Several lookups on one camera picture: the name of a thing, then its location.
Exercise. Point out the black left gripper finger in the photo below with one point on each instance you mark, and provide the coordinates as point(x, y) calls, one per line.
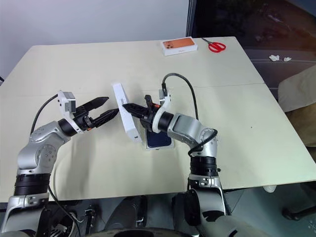
point(105, 117)
point(97, 103)

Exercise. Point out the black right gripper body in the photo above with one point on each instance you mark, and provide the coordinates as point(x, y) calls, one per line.
point(147, 122)

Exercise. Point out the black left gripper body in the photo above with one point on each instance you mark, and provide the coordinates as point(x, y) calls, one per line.
point(82, 118)

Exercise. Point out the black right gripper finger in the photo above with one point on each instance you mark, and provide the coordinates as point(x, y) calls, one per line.
point(135, 110)
point(148, 101)

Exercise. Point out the white phone box lid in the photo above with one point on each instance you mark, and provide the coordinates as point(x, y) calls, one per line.
point(129, 126)

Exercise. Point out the dark blue smartphone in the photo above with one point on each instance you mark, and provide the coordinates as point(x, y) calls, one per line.
point(159, 140)

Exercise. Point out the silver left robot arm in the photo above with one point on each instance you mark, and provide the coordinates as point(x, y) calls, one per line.
point(39, 148)

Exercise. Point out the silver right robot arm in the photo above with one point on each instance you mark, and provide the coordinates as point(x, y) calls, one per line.
point(190, 128)

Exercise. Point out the white box base brown insert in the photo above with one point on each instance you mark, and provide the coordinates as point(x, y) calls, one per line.
point(158, 148)

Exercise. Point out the closed orange phone box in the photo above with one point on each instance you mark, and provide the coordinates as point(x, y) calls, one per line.
point(179, 45)

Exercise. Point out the crumpled white paper scrap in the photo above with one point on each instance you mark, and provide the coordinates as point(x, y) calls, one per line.
point(274, 57)
point(287, 59)

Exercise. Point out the beige cushioned chair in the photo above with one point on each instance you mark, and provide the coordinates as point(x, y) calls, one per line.
point(301, 91)

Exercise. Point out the black chair base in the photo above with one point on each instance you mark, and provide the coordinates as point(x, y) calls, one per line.
point(296, 212)

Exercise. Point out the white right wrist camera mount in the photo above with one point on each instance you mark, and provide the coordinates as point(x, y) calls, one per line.
point(156, 121)

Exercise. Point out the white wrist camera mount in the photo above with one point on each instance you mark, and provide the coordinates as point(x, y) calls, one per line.
point(63, 101)
point(156, 121)

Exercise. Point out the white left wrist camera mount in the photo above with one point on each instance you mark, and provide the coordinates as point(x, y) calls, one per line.
point(63, 101)

